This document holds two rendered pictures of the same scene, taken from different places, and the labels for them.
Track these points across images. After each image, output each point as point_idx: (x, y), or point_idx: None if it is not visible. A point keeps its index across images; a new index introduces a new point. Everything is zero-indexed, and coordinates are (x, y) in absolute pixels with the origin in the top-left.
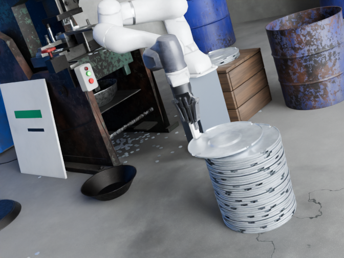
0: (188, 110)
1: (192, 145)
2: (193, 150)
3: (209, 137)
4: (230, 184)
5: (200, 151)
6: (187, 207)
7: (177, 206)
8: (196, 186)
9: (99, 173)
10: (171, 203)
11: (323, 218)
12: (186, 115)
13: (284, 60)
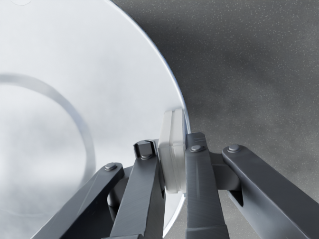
0: (138, 214)
1: (133, 53)
2: (84, 12)
3: (112, 148)
4: None
5: (31, 18)
6: (245, 23)
7: (276, 13)
8: (291, 104)
9: None
10: (304, 12)
11: None
12: (194, 176)
13: None
